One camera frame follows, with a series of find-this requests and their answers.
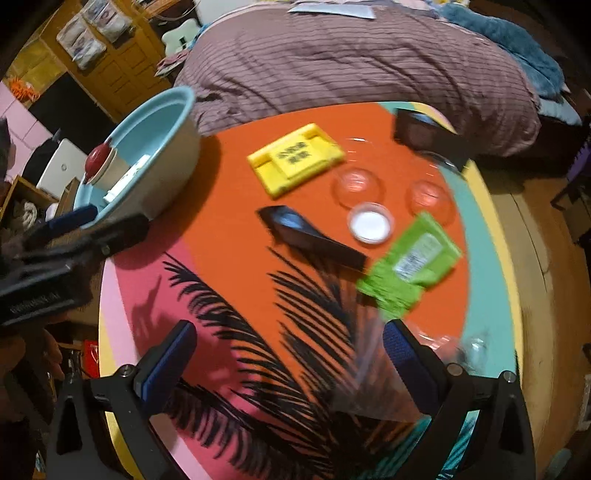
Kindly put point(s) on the yellow box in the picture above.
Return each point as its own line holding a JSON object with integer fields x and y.
{"x": 295, "y": 159}

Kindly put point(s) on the blue fuzzy blanket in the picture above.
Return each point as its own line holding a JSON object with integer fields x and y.
{"x": 508, "y": 41}

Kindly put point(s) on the orange paper decoration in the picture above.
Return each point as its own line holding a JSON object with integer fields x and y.
{"x": 23, "y": 87}

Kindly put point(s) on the wooden door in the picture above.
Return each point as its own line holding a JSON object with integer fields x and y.
{"x": 129, "y": 69}

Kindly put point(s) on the white paper sheet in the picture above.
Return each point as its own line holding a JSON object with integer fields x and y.
{"x": 330, "y": 10}

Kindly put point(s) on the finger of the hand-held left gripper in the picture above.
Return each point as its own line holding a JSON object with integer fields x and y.
{"x": 117, "y": 233}
{"x": 69, "y": 220}

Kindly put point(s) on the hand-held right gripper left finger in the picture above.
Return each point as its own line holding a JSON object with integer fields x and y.
{"x": 168, "y": 357}

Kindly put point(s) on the white round container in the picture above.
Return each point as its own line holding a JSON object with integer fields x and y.
{"x": 371, "y": 224}

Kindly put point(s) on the pale green chair back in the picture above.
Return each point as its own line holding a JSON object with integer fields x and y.
{"x": 181, "y": 36}

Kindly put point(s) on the green packet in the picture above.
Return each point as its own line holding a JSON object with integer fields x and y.
{"x": 411, "y": 267}

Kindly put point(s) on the red textured plastic lid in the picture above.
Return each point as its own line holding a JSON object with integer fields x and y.
{"x": 98, "y": 158}

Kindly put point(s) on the light blue pillow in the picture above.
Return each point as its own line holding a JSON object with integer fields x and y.
{"x": 558, "y": 113}

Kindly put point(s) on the white laptop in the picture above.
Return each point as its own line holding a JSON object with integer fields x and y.
{"x": 62, "y": 168}

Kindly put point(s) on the clear zip bag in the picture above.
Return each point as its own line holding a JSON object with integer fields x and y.
{"x": 392, "y": 397}

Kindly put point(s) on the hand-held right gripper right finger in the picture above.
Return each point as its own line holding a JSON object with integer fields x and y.
{"x": 411, "y": 364}

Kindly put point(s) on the pink folded cloth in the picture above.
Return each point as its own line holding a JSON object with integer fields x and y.
{"x": 168, "y": 64}

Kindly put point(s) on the light blue plastic basin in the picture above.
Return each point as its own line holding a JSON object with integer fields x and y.
{"x": 152, "y": 129}

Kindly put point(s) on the clear round dish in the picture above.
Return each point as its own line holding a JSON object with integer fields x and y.
{"x": 429, "y": 203}
{"x": 358, "y": 189}

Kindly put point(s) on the black tent card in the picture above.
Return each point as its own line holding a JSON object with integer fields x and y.
{"x": 314, "y": 240}
{"x": 420, "y": 131}

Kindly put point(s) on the hanging plastic packet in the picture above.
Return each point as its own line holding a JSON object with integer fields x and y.
{"x": 78, "y": 41}
{"x": 104, "y": 21}

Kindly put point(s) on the red plastic bag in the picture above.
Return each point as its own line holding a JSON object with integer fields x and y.
{"x": 90, "y": 357}

